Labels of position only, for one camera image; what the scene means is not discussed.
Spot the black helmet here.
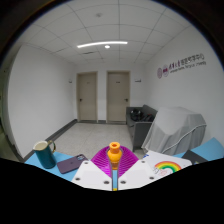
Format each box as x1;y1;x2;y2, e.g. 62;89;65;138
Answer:
129;109;144;122

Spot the grey cloth-covered furniture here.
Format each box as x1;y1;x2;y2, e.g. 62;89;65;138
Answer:
141;106;208;156

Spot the beige door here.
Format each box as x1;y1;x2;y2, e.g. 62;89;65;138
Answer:
106;70;131;123
76;71;99;122

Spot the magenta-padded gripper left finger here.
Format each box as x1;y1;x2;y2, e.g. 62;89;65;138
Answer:
71;145;114;192

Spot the dark grey sofa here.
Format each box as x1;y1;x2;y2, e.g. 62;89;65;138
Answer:
125;104;158;152

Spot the teal mug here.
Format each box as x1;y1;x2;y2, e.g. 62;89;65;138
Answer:
32;139;57;170

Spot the wall logo lettering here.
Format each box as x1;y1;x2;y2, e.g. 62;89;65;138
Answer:
156;53;208;80

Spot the long ceiling light strip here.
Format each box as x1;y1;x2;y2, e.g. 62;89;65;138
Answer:
77;40;129;50

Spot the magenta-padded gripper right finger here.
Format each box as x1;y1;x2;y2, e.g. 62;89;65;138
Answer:
117;145;162;191

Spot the purple smartphone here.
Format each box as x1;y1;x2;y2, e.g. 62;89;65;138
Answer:
56;153;89;175

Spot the orange charger plug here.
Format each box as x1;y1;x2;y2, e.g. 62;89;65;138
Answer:
107;141;122;172

